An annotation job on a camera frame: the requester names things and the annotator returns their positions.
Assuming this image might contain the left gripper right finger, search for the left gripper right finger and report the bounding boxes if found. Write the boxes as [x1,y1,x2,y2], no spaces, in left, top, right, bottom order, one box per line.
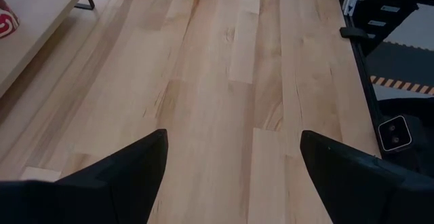
[300,130,434,224]

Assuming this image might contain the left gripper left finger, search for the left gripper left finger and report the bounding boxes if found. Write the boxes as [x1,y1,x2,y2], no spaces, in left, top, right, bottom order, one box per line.
[0,128,170,224]

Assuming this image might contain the yellow and red swirl can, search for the yellow and red swirl can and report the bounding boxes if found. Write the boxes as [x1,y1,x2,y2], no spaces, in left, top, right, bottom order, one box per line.
[0,0,20,40]

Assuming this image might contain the striped hazard tape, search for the striped hazard tape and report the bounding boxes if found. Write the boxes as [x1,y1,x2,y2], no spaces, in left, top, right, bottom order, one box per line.
[369,75,434,96]

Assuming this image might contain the small two-lens camera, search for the small two-lens camera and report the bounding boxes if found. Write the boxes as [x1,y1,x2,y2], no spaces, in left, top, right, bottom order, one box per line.
[377,114,413,152]

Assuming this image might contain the black metal rig frame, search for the black metal rig frame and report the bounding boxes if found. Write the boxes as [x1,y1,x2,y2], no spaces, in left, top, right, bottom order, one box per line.
[340,0,434,159]

